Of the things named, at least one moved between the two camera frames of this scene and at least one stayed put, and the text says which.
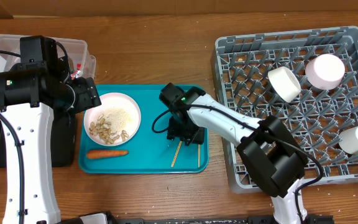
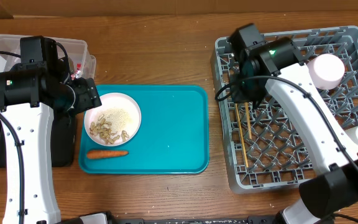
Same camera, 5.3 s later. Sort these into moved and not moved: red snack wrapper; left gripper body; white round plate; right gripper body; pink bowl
Moved: right gripper body
Not moved: red snack wrapper; pink bowl; left gripper body; white round plate
